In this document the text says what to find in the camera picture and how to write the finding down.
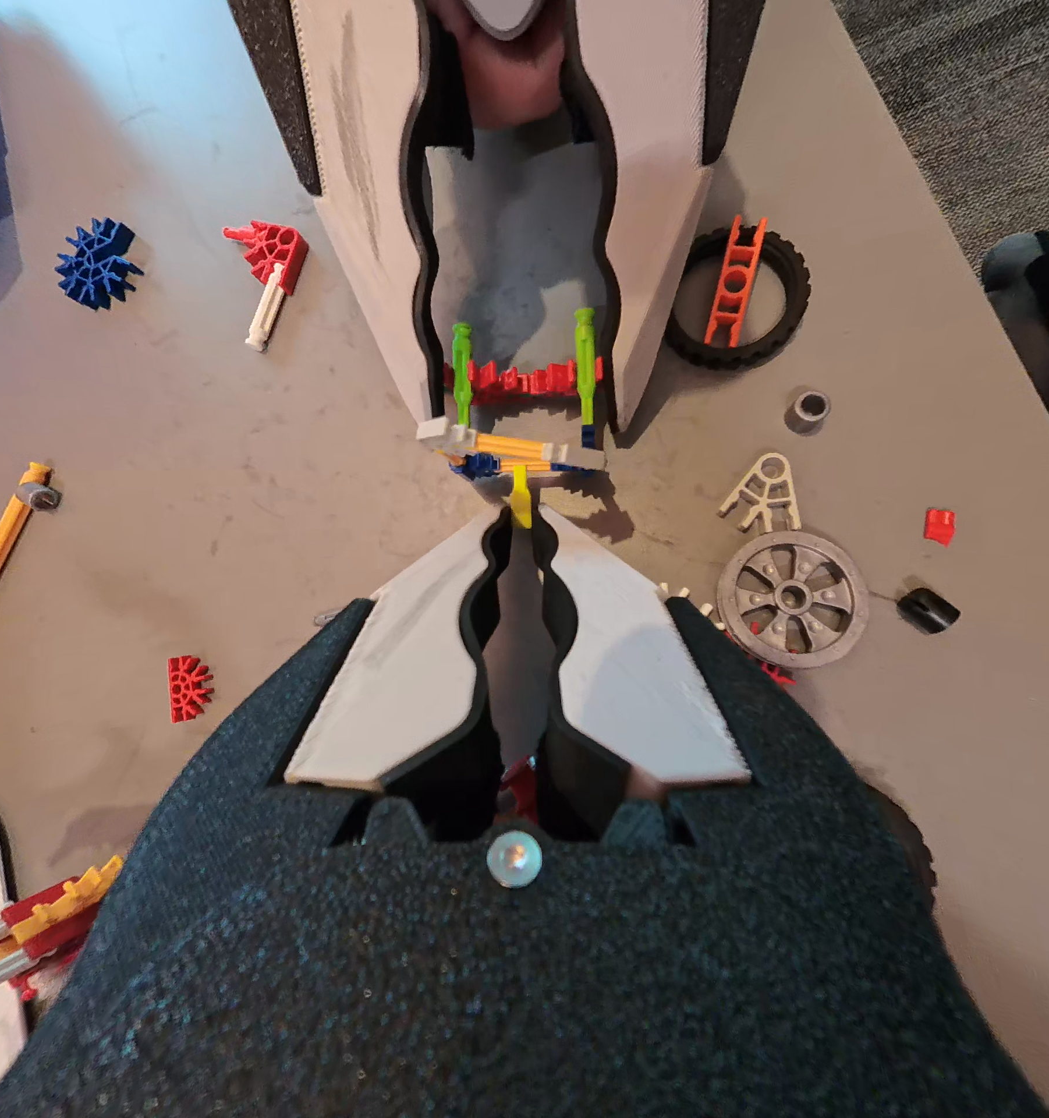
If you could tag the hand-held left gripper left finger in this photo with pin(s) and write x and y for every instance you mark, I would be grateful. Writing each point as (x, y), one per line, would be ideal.
(394, 682)

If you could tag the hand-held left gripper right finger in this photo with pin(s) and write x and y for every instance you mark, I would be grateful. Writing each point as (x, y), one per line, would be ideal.
(638, 682)

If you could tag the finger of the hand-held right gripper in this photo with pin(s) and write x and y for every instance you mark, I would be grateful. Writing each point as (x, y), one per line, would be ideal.
(359, 140)
(665, 140)

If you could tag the short yellow rod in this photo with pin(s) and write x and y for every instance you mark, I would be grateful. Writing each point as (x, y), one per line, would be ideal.
(521, 498)

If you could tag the orange rod blue connector frame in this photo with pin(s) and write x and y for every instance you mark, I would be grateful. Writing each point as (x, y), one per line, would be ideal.
(472, 451)

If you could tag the multicolour toy model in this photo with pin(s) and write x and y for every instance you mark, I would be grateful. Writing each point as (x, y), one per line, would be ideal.
(45, 917)

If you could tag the small red connector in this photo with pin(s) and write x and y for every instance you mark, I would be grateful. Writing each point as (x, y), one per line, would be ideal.
(188, 687)
(778, 673)

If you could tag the red connector white rod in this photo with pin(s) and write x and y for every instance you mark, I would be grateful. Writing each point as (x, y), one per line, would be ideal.
(277, 254)

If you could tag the orange ladder connector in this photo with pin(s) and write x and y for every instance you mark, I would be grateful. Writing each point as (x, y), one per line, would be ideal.
(734, 283)

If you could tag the grey wheel hub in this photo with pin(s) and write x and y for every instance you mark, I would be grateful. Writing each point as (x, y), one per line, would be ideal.
(790, 600)

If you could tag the grey fan connector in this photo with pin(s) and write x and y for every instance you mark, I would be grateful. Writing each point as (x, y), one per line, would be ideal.
(761, 495)

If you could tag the blue snowflake connector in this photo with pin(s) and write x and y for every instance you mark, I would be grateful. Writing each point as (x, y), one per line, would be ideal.
(99, 262)

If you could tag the small black piece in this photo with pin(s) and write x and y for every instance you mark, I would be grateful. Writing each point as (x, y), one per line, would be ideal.
(927, 608)

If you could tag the small grey spacer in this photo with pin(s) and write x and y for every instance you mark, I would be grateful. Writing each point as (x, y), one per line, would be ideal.
(808, 411)

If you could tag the small red piece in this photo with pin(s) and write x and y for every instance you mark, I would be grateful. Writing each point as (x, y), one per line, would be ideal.
(941, 524)

